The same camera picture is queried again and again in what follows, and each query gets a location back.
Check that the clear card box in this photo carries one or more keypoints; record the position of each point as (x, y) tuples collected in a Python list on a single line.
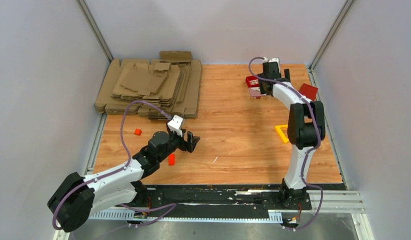
[(255, 93)]

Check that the red toy brick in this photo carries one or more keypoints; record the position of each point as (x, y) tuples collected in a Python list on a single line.
[(252, 82)]

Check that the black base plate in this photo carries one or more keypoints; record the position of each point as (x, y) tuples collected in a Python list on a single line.
[(266, 196)]

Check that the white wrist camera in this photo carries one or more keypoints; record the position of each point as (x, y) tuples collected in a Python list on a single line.
[(175, 125), (271, 60)]

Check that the small red block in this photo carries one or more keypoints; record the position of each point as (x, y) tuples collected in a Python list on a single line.
[(171, 160)]

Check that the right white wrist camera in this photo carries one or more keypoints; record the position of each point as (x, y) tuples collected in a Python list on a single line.
[(271, 60)]

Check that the yellow triangular plastic piece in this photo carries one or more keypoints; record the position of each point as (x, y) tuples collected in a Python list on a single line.
[(279, 129)]

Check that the red paper box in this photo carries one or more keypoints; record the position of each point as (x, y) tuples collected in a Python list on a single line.
[(308, 91)]

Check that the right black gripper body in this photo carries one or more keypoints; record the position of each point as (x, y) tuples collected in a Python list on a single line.
[(262, 82)]

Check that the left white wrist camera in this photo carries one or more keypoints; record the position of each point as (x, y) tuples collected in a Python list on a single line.
[(175, 125)]

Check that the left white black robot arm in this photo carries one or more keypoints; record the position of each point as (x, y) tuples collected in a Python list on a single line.
[(79, 197)]

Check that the stack of flat cardboard boxes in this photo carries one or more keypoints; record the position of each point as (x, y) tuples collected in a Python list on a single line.
[(171, 83)]

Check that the small orange cube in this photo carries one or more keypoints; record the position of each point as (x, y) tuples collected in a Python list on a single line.
[(137, 132)]

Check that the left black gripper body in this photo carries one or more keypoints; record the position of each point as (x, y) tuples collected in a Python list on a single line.
[(180, 143)]

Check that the aluminium frame rail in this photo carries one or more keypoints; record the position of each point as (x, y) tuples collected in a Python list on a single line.
[(327, 199)]

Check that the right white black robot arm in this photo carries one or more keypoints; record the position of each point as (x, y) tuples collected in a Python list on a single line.
[(306, 126)]

